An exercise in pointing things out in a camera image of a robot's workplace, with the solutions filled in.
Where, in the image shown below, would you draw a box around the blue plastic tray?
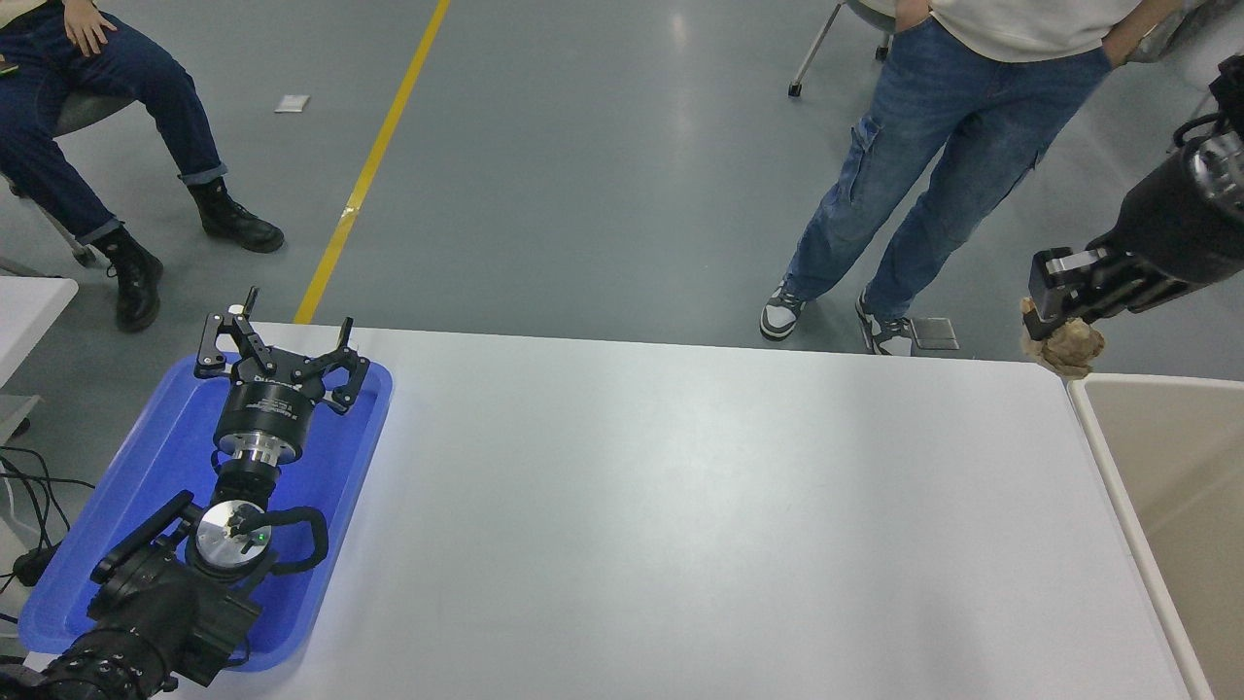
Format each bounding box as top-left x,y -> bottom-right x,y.
17,354 -> 395,674

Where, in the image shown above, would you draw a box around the small white side table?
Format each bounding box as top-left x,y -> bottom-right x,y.
0,276 -> 79,388

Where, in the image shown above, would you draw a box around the tan paper ball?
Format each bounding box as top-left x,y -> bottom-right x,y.
1019,297 -> 1108,381

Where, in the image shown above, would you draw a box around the seated person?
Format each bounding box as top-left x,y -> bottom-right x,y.
0,0 -> 286,333

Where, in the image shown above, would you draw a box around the black cables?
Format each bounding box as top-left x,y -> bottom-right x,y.
0,445 -> 96,596

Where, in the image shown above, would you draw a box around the large pale bin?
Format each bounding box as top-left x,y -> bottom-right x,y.
1066,372 -> 1244,700

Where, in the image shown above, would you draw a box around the seated person's hand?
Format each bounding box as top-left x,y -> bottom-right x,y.
62,0 -> 119,57

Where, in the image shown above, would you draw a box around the white-legged rolling chair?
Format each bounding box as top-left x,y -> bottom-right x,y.
787,0 -> 897,98

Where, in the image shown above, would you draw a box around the grey floor plate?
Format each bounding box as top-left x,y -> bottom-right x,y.
911,317 -> 961,353

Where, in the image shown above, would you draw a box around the standing person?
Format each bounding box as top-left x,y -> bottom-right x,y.
759,0 -> 1183,357

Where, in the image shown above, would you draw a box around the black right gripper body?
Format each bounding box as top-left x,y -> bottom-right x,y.
1087,154 -> 1244,287

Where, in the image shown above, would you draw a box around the grey chair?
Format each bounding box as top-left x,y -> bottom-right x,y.
0,92 -> 134,278

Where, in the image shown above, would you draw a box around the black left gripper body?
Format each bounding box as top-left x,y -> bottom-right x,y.
212,366 -> 328,451

